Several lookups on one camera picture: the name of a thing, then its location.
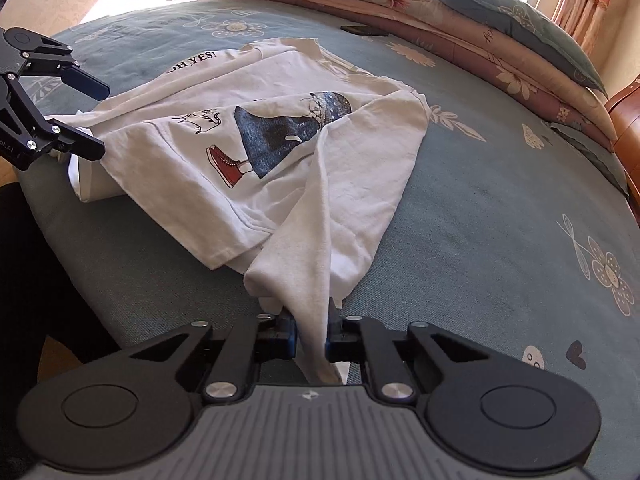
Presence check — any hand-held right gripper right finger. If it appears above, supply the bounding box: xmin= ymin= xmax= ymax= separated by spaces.
xmin=325 ymin=297 xmax=491 ymax=405

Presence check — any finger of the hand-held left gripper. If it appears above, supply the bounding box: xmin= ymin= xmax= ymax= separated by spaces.
xmin=47 ymin=117 xmax=106 ymax=160
xmin=30 ymin=40 xmax=111 ymax=100

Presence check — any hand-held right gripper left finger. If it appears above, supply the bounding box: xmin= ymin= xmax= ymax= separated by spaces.
xmin=130 ymin=309 xmax=298 ymax=403

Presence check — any white printed long-sleeve shirt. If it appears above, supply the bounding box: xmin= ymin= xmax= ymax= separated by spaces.
xmin=47 ymin=37 xmax=432 ymax=386

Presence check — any person's black clothing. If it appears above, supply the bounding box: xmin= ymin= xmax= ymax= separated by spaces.
xmin=0 ymin=180 xmax=123 ymax=411

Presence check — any blue floral bed sheet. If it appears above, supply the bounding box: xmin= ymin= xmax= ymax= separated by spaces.
xmin=15 ymin=0 xmax=640 ymax=480

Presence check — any flat grey-blue pillow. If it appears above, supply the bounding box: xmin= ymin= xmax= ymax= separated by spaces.
xmin=547 ymin=121 xmax=630 ymax=196

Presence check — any pink floral folded quilt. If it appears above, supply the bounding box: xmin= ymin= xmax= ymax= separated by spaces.
xmin=186 ymin=0 xmax=618 ymax=153

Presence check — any wooden headboard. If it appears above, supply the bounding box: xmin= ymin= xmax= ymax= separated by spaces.
xmin=604 ymin=75 xmax=640 ymax=201

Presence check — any grey-blue floral pillow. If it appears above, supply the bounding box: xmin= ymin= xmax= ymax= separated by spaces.
xmin=422 ymin=0 xmax=608 ymax=98

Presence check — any orange patterned curtain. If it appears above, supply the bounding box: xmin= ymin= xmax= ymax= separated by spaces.
xmin=552 ymin=0 xmax=621 ymax=58

